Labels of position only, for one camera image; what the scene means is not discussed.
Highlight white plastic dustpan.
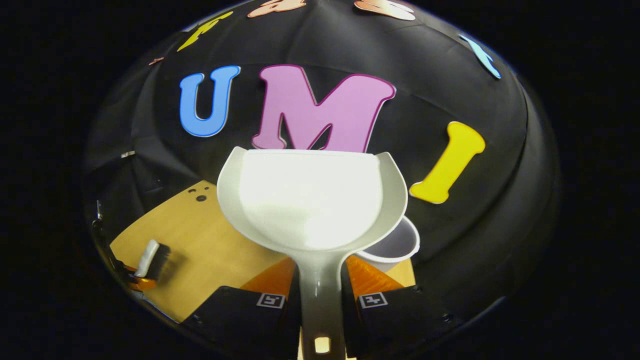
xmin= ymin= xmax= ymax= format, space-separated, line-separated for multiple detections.
xmin=216 ymin=146 xmax=409 ymax=360

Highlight white ribbed garbage bin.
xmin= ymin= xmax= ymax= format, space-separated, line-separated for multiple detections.
xmin=356 ymin=216 xmax=421 ymax=273

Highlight black backdrop cloth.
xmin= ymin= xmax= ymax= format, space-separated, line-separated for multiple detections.
xmin=82 ymin=0 xmax=561 ymax=346

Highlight small white broom black bristles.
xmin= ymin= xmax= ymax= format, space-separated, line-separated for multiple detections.
xmin=134 ymin=239 xmax=172 ymax=282

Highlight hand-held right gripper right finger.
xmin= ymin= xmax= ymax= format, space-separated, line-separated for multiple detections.
xmin=342 ymin=255 xmax=463 ymax=359

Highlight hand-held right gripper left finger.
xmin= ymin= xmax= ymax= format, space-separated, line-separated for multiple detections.
xmin=180 ymin=256 xmax=304 ymax=360

